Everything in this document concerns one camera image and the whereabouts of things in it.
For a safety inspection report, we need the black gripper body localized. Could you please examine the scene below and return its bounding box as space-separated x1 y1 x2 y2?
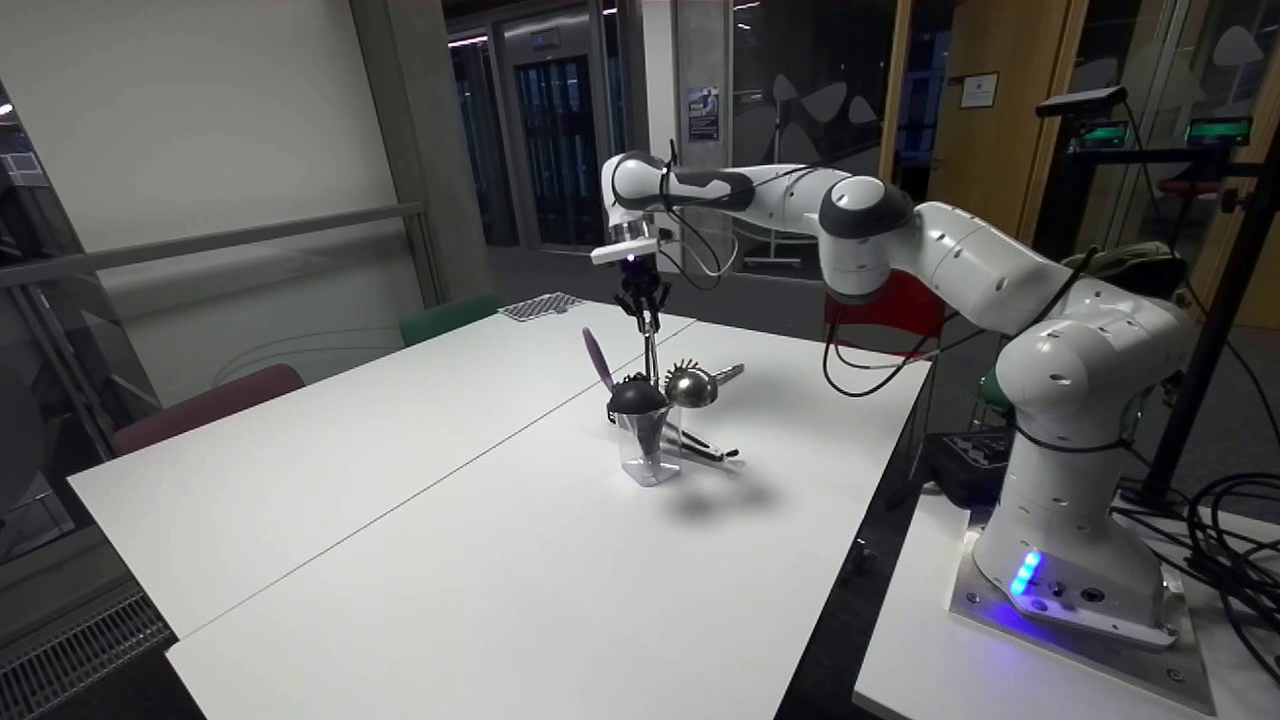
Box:
612 256 672 314

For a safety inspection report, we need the clear plastic utensil holder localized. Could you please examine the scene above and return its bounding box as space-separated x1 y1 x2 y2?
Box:
612 405 690 496

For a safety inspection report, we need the steel ladle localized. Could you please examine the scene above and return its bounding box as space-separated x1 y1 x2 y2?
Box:
661 363 729 414

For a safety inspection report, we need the black plastic ladle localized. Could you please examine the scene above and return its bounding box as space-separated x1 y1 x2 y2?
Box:
606 376 672 427

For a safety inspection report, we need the grey framed glass door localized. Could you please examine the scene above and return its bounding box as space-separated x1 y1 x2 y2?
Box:
492 7 633 260

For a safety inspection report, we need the green chair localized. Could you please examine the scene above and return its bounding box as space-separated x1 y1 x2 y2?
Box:
395 290 513 353

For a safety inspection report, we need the black control box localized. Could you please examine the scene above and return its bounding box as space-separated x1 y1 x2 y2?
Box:
924 427 1016 513

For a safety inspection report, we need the wooden door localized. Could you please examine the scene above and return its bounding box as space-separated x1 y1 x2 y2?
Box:
927 0 1073 246

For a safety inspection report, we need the white door sign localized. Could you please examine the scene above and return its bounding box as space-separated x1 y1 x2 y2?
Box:
955 72 999 117

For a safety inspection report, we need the grey metal handrail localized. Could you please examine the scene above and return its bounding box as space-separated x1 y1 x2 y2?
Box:
0 195 433 296

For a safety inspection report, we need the dark red chair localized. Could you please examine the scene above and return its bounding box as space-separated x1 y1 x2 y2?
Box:
108 363 311 459

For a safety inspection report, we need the green lit sign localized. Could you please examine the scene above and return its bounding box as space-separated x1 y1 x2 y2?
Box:
1081 119 1149 152
1183 114 1254 152

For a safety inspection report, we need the black equipment stand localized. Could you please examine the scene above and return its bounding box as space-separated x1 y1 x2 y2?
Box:
1036 79 1280 513

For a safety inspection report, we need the metal floor grille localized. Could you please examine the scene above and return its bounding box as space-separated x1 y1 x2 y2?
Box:
0 586 180 720

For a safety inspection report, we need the purple handled utensil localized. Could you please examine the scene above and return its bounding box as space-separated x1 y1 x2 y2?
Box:
578 330 619 402

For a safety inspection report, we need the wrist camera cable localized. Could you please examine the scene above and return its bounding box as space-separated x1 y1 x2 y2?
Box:
651 195 751 290

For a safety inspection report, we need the small wall poster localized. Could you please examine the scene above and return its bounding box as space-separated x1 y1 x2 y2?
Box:
685 84 726 148

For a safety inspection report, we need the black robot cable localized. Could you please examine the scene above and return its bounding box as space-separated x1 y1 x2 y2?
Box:
818 314 996 402

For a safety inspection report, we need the black cable bundle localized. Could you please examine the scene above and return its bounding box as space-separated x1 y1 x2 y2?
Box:
1117 471 1280 696

